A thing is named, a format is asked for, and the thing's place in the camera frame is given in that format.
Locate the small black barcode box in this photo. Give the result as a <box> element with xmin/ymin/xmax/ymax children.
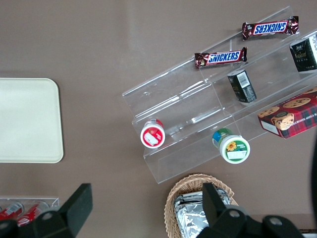
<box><xmin>227</xmin><ymin>69</ymin><xmax>258</xmax><ymax>104</ymax></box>

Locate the Snickers chocolate bar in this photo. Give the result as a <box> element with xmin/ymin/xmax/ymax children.
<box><xmin>242</xmin><ymin>15</ymin><xmax>300</xmax><ymax>41</ymax></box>
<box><xmin>194</xmin><ymin>47</ymin><xmax>248</xmax><ymax>69</ymax></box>

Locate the clear acrylic stepped shelf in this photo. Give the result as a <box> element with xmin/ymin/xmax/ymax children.
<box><xmin>121</xmin><ymin>6</ymin><xmax>317</xmax><ymax>184</ymax></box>

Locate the red soda can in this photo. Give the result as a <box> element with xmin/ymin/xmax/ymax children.
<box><xmin>0</xmin><ymin>202</ymin><xmax>24</xmax><ymax>221</ymax></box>
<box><xmin>16</xmin><ymin>202</ymin><xmax>50</xmax><ymax>227</ymax></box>

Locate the cream plastic tray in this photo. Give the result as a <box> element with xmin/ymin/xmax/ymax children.
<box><xmin>0</xmin><ymin>78</ymin><xmax>64</xmax><ymax>164</ymax></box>

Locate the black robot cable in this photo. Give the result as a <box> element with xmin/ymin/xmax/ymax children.
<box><xmin>308</xmin><ymin>131</ymin><xmax>317</xmax><ymax>215</ymax></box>

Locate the large black tea box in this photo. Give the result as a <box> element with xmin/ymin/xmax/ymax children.
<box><xmin>289</xmin><ymin>34</ymin><xmax>317</xmax><ymax>73</ymax></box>

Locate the clear acrylic can holder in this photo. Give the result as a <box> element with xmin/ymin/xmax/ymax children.
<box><xmin>0</xmin><ymin>197</ymin><xmax>60</xmax><ymax>209</ymax></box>

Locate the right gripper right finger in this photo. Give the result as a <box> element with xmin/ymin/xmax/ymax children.
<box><xmin>195</xmin><ymin>182</ymin><xmax>263</xmax><ymax>238</ymax></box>

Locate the silver foil packet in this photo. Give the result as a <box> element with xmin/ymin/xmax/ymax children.
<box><xmin>175</xmin><ymin>204</ymin><xmax>216</xmax><ymax>238</ymax></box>
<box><xmin>173</xmin><ymin>187</ymin><xmax>233</xmax><ymax>208</ymax></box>

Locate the green sunflower lid jar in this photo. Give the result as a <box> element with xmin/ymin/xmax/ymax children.
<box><xmin>211</xmin><ymin>127</ymin><xmax>251</xmax><ymax>165</ymax></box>

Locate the light tan wicker basket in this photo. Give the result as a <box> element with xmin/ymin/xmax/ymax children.
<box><xmin>164</xmin><ymin>173</ymin><xmax>240</xmax><ymax>238</ymax></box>

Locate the red tartan cookie box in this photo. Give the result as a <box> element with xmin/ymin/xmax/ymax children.
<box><xmin>257</xmin><ymin>87</ymin><xmax>317</xmax><ymax>140</ymax></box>

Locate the red lid jar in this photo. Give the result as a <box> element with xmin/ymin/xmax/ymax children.
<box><xmin>140</xmin><ymin>118</ymin><xmax>166</xmax><ymax>149</ymax></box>

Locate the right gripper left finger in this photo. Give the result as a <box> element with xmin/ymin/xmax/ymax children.
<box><xmin>17</xmin><ymin>183</ymin><xmax>94</xmax><ymax>238</ymax></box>

